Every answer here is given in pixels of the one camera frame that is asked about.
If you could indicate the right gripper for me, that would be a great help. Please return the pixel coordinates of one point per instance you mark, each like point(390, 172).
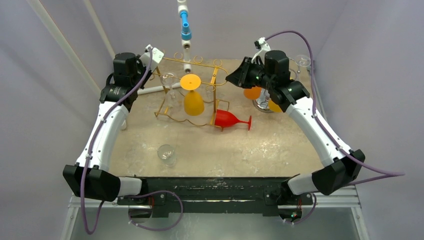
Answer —
point(247, 74)

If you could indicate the orange plastic goblet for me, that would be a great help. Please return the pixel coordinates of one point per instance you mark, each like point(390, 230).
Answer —
point(252, 93)

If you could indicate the red plastic goblet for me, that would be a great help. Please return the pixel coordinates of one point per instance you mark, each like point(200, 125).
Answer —
point(226, 119)

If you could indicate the gold wire glass rack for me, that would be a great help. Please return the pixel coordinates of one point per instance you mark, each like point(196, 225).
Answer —
point(207, 90)

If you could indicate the yellow plastic goblet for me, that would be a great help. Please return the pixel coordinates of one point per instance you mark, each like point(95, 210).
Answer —
point(193, 101)
point(274, 107)

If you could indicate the clear champagne flute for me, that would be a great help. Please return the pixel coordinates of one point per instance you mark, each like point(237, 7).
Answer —
point(303, 61)

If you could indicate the round clear wine glass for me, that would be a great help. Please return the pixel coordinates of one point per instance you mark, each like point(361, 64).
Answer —
point(172, 98)

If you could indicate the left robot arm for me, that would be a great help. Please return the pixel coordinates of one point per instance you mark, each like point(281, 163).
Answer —
point(89, 177)

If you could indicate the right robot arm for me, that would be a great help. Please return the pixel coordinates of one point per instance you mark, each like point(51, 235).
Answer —
point(341, 164)

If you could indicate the chrome round glass rack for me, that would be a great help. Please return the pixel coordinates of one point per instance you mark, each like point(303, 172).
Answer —
point(262, 103)

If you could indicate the blue pipe fitting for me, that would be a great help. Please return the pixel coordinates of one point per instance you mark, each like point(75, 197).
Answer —
point(186, 33)

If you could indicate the black mounting base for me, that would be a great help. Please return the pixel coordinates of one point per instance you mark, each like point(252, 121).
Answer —
point(218, 195)

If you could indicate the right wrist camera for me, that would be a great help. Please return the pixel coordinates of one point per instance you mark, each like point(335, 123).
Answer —
point(262, 48)

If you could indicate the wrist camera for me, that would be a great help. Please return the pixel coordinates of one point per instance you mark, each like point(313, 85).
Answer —
point(152, 56)
point(262, 48)

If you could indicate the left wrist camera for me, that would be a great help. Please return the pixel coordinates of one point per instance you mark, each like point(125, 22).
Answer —
point(152, 56)

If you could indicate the white PVC pipe frame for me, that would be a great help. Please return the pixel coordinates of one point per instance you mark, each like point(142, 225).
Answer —
point(92, 32)

